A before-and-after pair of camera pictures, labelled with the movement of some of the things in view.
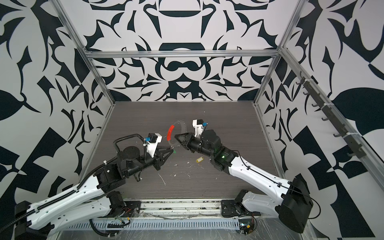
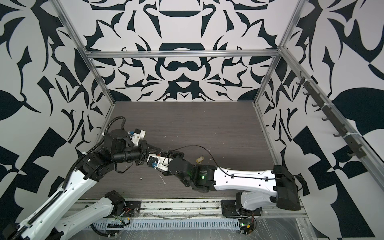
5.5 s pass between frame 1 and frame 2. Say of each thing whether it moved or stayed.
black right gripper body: moved
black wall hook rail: stayed
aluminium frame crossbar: stayed
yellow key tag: stayed
